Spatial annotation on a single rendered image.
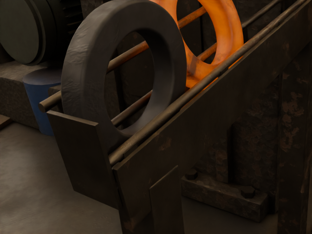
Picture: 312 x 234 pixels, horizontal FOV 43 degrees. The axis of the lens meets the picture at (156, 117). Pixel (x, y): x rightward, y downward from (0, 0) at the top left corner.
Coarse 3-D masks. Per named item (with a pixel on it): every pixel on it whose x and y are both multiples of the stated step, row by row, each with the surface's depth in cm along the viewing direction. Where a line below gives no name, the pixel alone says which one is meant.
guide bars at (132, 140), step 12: (300, 0) 75; (288, 12) 71; (276, 24) 67; (264, 36) 64; (240, 48) 60; (228, 60) 57; (216, 72) 54; (204, 84) 52; (192, 96) 50; (168, 108) 47; (180, 108) 48; (156, 120) 45; (144, 132) 44; (132, 144) 42; (108, 156) 40; (120, 156) 41
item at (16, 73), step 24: (0, 0) 175; (24, 0) 164; (48, 0) 170; (72, 0) 179; (0, 24) 182; (24, 24) 171; (48, 24) 168; (72, 24) 177; (24, 48) 178; (48, 48) 174; (0, 72) 198; (24, 72) 194; (0, 96) 200; (24, 96) 186; (48, 96) 173; (24, 120) 194
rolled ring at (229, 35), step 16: (160, 0) 53; (176, 0) 55; (208, 0) 62; (224, 0) 62; (224, 16) 63; (224, 32) 63; (240, 32) 64; (224, 48) 63; (192, 64) 55; (208, 64) 57; (192, 80) 55
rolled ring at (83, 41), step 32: (128, 0) 41; (96, 32) 38; (128, 32) 42; (160, 32) 46; (64, 64) 39; (96, 64) 39; (160, 64) 50; (64, 96) 40; (96, 96) 40; (160, 96) 51; (128, 128) 49
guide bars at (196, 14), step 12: (276, 0) 82; (204, 12) 64; (264, 12) 78; (180, 24) 59; (132, 48) 53; (144, 48) 54; (120, 60) 50; (108, 72) 49; (60, 96) 44; (144, 96) 53; (48, 108) 43; (60, 108) 45; (132, 108) 51; (120, 120) 49
